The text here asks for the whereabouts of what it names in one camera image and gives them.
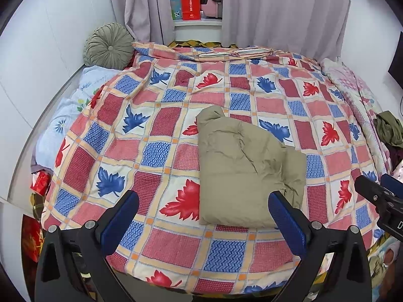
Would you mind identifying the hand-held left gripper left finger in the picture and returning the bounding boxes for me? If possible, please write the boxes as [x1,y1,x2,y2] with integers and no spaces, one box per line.
[34,190,141,302]

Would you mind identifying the black monitor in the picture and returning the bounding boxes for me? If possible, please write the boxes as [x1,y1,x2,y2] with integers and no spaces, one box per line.
[388,31,403,84]

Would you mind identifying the pale printed cloth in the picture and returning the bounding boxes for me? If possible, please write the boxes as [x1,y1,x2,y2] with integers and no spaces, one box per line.
[368,236,403,285]

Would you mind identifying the grey curtain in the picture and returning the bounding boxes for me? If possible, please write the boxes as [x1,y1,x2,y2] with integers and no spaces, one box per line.
[222,0,352,61]
[105,0,176,43]

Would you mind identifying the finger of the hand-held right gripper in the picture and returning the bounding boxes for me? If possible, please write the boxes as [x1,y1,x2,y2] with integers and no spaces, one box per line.
[354,175,393,207]
[380,173,403,199]

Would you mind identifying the olive green garment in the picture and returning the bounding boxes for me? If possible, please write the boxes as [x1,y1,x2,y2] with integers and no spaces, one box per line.
[373,110,403,148]

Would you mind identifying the red box on shelf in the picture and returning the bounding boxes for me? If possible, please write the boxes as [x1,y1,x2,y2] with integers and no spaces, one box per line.
[180,0,202,22]

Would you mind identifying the red patterned bag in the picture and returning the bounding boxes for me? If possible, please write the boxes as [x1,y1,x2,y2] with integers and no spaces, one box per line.
[20,215,44,263]

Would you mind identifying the small red packet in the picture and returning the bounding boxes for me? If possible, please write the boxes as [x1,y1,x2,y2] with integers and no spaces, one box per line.
[30,171,51,196]

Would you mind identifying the white window sill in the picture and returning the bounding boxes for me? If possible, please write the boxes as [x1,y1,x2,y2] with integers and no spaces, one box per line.
[172,18,224,43]

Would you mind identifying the round green pleated cushion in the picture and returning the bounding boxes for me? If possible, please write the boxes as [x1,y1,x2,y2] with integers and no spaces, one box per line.
[83,23,135,69]

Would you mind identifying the pink suitcase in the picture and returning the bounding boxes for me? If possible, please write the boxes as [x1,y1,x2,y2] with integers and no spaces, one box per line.
[200,0,225,20]

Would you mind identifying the khaki padded jacket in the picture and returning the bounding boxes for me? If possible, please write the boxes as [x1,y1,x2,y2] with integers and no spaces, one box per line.
[196,105,308,229]

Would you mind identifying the pink floral quilt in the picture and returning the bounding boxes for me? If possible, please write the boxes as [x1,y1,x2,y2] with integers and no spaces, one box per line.
[319,58,394,168]

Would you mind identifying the light blue floral blanket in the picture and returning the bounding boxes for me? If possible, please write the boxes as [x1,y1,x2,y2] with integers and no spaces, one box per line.
[31,65,127,172]

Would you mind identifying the dark purple garment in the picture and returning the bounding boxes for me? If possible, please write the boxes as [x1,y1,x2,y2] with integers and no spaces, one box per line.
[388,145,403,168]

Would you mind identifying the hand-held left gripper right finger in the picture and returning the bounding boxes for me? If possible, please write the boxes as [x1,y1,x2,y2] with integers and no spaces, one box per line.
[268,190,373,302]

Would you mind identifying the striped folded cloth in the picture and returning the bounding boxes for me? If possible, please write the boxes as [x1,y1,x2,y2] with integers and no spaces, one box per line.
[196,46,277,62]

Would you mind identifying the leaf patterned checkered quilt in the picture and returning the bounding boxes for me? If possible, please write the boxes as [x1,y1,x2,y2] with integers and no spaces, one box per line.
[42,41,395,297]

